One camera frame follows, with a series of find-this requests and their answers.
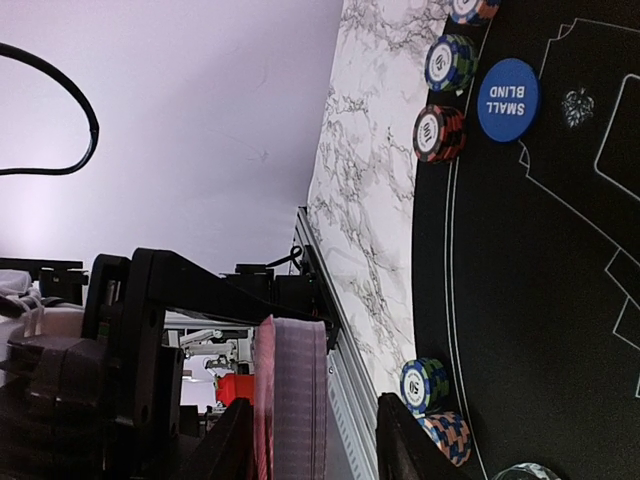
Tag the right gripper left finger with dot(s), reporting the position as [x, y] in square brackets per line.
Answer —
[226, 452]

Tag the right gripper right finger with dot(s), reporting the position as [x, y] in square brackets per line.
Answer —
[404, 450]

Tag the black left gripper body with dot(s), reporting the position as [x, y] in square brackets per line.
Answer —
[104, 402]

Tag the red playing card deck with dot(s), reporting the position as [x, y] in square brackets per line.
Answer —
[291, 399]

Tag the blue small blind button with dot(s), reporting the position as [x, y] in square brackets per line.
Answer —
[508, 101]

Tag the small green fifty chip stack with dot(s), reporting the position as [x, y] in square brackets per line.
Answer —
[451, 63]

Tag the small blue ten chip stack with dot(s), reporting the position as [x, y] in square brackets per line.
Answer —
[473, 12]

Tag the round black poker mat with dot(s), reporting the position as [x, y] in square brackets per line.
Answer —
[525, 256]

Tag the aluminium front rail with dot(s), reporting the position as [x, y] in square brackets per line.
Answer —
[351, 451]

